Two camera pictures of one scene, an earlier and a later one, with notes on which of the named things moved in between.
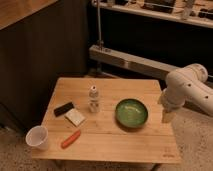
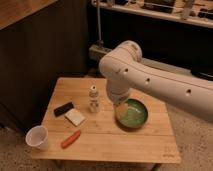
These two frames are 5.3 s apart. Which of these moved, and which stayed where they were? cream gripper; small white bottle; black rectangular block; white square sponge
Moved: cream gripper
Stayed: small white bottle; white square sponge; black rectangular block
